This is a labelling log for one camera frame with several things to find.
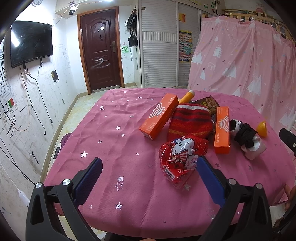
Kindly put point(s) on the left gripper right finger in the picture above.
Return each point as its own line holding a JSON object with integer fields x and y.
{"x": 244, "y": 211}

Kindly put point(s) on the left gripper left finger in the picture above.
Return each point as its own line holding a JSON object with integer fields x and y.
{"x": 42, "y": 218}

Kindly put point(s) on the orange box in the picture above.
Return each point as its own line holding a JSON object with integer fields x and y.
{"x": 222, "y": 134}
{"x": 159, "y": 116}

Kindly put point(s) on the brown snack wrapper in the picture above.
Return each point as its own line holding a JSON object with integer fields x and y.
{"x": 209, "y": 102}

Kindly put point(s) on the red hello kitty bag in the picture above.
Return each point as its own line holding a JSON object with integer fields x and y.
{"x": 179, "y": 157}

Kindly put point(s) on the orange thread spool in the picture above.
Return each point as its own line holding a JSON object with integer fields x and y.
{"x": 187, "y": 97}

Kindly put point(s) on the person's right hand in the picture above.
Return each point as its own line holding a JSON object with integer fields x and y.
{"x": 290, "y": 192}

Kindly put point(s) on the pink tree-print curtain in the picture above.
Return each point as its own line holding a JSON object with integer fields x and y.
{"x": 250, "y": 60}

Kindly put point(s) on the pink star tablecloth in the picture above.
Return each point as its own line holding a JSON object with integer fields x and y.
{"x": 132, "y": 196}

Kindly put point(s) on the eye chart poster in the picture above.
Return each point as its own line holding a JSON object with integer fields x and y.
{"x": 7, "y": 101}

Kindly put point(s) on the black bags on hook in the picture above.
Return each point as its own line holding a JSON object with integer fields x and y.
{"x": 131, "y": 26}

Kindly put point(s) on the dark red door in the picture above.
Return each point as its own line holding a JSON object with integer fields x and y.
{"x": 99, "y": 45}

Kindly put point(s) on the colourful wall poster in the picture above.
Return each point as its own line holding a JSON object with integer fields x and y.
{"x": 185, "y": 46}

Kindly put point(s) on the black wall television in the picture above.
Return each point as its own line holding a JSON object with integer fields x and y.
{"x": 30, "y": 41}

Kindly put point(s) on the white security camera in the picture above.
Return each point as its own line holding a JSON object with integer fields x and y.
{"x": 73, "y": 8}

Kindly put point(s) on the wall clock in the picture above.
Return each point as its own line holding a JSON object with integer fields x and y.
{"x": 36, "y": 2}

